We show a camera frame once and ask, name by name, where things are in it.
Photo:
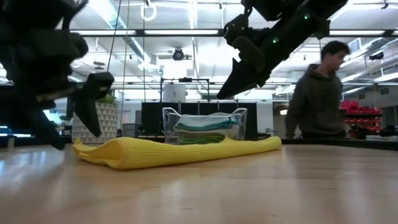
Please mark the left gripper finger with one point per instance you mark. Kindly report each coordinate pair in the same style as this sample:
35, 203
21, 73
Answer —
87, 115
46, 130

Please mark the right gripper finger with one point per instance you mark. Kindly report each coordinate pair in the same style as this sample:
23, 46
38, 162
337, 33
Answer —
239, 82

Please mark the green microfiber towel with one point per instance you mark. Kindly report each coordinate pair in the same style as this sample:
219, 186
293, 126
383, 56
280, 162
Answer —
200, 140

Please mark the yellow microfiber towel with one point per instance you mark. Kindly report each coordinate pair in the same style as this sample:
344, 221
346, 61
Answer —
174, 152

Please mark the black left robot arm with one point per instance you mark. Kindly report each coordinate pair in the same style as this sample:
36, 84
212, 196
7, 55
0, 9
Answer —
31, 12

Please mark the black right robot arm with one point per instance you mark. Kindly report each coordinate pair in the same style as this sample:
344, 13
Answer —
304, 15

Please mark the succulent in patterned white pot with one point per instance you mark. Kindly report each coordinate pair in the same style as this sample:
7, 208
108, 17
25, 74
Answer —
109, 124

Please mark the white cylindrical tank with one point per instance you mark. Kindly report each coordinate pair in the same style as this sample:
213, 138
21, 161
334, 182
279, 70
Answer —
174, 93

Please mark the person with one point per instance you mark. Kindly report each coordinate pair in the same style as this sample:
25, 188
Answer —
317, 102

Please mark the clear plastic bin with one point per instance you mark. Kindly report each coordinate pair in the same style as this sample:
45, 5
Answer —
168, 124

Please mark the small black ceiling fixture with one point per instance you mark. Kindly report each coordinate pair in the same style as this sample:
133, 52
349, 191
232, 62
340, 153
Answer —
376, 56

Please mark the shelf with red bins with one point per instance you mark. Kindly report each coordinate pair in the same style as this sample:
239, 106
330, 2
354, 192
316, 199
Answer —
360, 115

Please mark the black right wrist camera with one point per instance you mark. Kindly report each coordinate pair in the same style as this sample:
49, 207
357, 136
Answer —
237, 28

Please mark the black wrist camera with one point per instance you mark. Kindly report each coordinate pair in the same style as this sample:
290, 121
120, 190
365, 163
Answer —
237, 28
79, 45

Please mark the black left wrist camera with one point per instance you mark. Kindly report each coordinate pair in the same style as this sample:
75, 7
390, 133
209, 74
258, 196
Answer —
79, 45

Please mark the round black ceiling camera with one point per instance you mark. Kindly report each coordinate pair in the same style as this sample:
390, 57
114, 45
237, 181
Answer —
178, 54

